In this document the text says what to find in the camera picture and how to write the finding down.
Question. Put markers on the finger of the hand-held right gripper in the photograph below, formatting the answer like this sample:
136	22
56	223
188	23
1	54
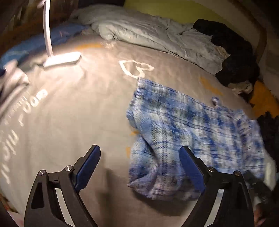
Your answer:
252	179

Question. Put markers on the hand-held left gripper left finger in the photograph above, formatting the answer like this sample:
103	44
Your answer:
87	170

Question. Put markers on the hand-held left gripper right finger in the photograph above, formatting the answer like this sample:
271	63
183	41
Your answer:
191	170

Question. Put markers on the blue plaid shirt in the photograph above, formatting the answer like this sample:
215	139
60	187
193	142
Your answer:
174	122

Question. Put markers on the white sock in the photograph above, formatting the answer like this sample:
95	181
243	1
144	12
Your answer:
270	172

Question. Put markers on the black crumpled garment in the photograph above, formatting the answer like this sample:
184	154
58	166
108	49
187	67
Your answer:
271	131

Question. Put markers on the cream garment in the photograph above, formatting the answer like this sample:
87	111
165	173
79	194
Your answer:
244	87

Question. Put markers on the white desk lamp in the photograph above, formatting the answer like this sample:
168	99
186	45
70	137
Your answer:
63	59

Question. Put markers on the white and navy garment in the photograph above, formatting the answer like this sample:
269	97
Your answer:
13	83

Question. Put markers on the black jacket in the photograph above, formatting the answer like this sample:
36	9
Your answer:
235	52

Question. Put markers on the blue pillow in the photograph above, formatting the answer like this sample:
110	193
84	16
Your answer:
32	45

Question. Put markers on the light grey duvet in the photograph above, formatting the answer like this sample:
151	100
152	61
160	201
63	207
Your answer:
141	32

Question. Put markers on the wooden bed frame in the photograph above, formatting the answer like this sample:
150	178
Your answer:
262	41

